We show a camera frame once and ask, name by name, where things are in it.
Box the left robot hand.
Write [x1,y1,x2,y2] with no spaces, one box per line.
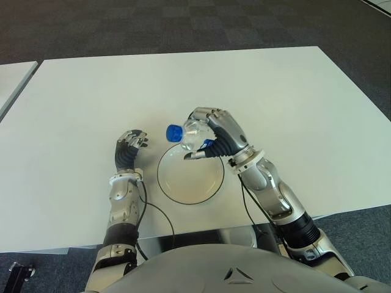
[114,129,150,170]

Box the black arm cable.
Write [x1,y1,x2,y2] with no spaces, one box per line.
[131,179,175,261]
[240,179,267,236]

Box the white plate black rim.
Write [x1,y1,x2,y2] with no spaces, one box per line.
[156,142,226,205]

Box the clear water bottle blue cap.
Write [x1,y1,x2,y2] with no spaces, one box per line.
[166,119,216,153]

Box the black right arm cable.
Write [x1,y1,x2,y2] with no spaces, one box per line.
[240,179,267,236]

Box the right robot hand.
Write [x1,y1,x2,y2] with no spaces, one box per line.
[183,106,255,161]

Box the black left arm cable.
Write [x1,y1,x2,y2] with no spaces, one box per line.
[131,179,175,261]

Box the grey robot torso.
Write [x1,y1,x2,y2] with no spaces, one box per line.
[120,243,391,293]

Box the white side table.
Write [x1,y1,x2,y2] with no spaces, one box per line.
[0,60,40,120]

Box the black stand with caster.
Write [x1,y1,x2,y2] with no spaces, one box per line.
[0,261,37,293]

